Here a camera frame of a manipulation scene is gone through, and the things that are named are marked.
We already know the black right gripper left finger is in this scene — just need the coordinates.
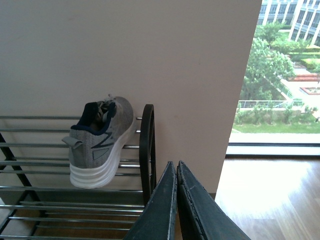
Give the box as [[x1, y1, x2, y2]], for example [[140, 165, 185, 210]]
[[124, 161, 177, 240]]

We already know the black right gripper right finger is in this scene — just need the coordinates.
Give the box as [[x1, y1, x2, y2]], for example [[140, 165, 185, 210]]
[[177, 161, 249, 240]]

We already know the grey sneaker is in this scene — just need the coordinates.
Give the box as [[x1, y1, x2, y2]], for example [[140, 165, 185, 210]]
[[62, 96, 136, 189]]

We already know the black metal shoe rack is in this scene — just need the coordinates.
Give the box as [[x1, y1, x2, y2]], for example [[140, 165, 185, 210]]
[[0, 104, 157, 240]]

